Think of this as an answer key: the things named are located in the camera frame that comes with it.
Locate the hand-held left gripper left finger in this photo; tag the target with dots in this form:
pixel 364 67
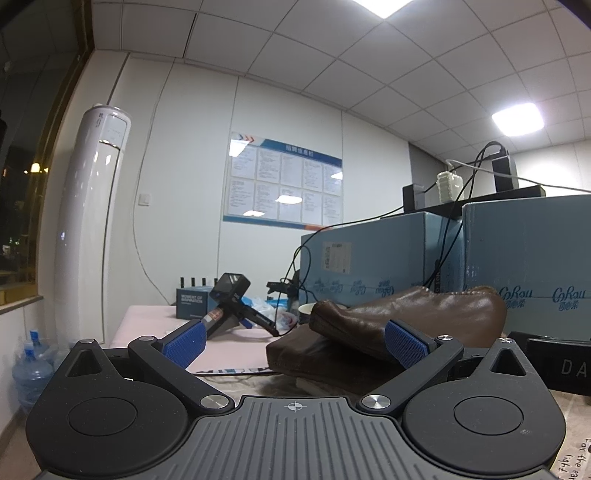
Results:
pixel 184 344

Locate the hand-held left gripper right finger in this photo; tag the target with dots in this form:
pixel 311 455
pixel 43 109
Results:
pixel 406 344

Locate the brown leather bag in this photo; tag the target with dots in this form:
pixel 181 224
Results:
pixel 415 318

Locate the pink table mat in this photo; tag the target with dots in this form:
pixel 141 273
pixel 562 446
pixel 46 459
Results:
pixel 152 323

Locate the dark blue small box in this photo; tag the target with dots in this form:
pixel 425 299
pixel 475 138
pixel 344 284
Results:
pixel 194 304

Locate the printed cartoon blanket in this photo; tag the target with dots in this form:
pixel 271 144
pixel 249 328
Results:
pixel 231 370

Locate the black router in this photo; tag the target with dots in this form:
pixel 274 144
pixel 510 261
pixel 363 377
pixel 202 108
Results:
pixel 199 281

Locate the handwritten paper sheet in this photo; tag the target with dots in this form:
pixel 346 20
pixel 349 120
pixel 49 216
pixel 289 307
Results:
pixel 582 457

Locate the blue cardboard box with label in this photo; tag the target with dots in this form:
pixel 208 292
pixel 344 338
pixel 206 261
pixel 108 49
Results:
pixel 369 258

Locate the white plastic bag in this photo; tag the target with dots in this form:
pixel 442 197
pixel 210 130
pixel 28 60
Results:
pixel 272 311

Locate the small black device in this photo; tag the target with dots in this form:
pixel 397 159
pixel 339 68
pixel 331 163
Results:
pixel 282 287

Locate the large blue cardboard box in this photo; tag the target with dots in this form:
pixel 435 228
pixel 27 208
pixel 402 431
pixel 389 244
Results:
pixel 531 249

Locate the blue water jug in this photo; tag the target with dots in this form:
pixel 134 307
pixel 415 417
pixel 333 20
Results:
pixel 46 344
pixel 32 378

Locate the small black box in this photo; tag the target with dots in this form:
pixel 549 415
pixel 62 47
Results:
pixel 412 196

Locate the white standing air conditioner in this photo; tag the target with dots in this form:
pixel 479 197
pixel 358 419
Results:
pixel 92 207

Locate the white power adapter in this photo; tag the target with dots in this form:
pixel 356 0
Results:
pixel 449 184

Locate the black flat board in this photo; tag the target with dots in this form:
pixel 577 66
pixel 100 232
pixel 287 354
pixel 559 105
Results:
pixel 489 196

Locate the blue framed notice board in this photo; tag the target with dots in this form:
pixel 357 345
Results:
pixel 281 180

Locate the black upright device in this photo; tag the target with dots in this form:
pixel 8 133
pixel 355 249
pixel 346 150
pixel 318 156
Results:
pixel 504 170

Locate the ceiling light panel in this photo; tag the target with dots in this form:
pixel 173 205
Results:
pixel 518 119
pixel 398 7

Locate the dark window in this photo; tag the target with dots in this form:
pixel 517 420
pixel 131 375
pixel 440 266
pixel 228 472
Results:
pixel 23 138

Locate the black action camera on grip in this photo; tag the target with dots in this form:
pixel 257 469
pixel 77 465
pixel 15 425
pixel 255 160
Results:
pixel 228 295

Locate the white wall switch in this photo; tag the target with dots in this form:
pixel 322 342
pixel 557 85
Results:
pixel 144 198

